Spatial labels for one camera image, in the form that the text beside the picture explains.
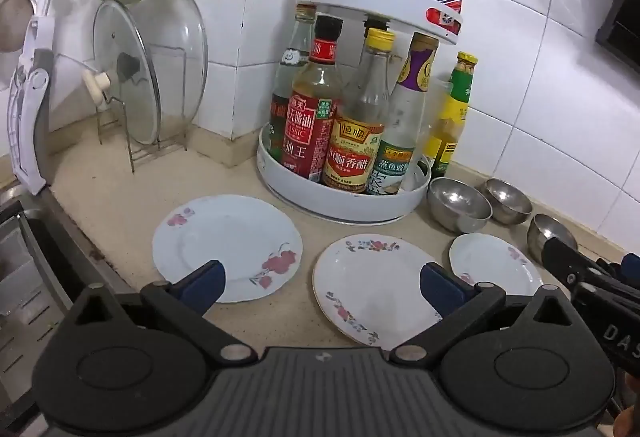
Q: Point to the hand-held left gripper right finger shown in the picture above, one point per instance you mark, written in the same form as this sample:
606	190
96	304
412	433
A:
440	288

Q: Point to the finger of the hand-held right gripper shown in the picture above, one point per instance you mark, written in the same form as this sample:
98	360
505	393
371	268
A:
567	262
627	269

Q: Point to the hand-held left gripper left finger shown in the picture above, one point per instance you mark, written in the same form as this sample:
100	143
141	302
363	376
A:
205	286

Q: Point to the stainless steel bowl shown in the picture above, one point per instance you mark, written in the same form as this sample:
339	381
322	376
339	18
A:
510	202
457	207
542	229

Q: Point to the small floral plate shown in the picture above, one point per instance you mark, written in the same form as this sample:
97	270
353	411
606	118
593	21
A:
490	262

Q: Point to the large pink flower plate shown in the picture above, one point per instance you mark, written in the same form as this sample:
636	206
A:
225	232

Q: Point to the gold rim floral plate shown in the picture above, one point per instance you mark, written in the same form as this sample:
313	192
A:
370	282

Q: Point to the white two-tier rotating rack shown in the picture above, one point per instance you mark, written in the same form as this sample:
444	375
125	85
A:
350	212

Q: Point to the metal lid rack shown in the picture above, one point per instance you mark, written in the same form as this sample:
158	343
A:
132	157

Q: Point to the stainless steel sink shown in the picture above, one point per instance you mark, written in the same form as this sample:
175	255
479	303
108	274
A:
45	247

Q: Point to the yellow cap vinegar bottle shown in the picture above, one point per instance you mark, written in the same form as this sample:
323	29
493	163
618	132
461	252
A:
357	142

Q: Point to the yellow green sauce bottle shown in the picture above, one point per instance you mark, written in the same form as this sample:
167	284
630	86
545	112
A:
452	117

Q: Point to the purple label sauce bottle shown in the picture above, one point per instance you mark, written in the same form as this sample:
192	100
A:
407	107

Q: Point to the red label soy sauce bottle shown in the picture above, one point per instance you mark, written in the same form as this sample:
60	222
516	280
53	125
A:
310	127

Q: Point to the glass lid cream knob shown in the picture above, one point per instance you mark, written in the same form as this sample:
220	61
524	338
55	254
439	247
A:
125	102

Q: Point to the large glass pot lid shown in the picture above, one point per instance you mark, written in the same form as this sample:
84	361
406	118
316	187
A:
180	67

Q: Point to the clear bottle green label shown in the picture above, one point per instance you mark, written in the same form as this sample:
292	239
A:
292	67

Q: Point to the black appliance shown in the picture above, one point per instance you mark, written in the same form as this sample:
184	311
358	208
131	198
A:
622	27

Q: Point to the white vegetable slicer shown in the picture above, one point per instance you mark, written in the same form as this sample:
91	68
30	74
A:
30	107

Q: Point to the dark cap bottle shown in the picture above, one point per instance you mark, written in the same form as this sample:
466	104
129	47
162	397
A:
375	23

